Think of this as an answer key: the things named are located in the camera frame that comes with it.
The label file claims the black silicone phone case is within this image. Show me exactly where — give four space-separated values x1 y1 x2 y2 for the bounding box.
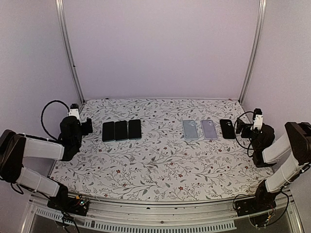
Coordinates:
220 119 235 139

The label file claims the lilac silicone phone case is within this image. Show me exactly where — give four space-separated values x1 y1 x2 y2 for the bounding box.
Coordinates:
201 119 218 140

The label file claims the light blue silicone phone case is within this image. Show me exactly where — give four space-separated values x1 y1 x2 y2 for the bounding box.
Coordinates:
182 120 199 140

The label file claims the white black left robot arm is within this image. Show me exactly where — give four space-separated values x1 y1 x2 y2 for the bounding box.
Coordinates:
0 116 93 211

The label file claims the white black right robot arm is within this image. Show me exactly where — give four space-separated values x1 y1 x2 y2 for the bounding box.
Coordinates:
235 115 311 212

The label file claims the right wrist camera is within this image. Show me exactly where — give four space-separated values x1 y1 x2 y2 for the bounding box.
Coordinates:
251 108 263 131

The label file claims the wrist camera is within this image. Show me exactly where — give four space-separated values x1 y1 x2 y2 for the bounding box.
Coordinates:
68 103 80 120
251 108 263 131

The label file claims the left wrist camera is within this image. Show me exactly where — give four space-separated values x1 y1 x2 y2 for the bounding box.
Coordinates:
68 103 80 120

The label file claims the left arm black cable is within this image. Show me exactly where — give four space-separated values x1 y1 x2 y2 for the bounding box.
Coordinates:
40 100 71 141

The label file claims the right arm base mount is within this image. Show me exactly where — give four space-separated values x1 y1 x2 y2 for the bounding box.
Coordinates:
233 180 279 216

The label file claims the aluminium right rear frame post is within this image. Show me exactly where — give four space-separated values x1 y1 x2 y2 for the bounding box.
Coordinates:
239 0 267 105

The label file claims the aluminium frame post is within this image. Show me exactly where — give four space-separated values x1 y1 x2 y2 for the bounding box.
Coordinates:
55 0 85 103
239 0 267 105

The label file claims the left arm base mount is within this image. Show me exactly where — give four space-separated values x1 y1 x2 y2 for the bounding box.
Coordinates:
47 187 89 216

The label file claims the aluminium front rail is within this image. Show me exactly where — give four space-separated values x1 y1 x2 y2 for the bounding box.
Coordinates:
21 189 305 233

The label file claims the aluminium left rear frame post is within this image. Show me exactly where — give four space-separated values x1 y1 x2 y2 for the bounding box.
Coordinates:
55 0 85 103

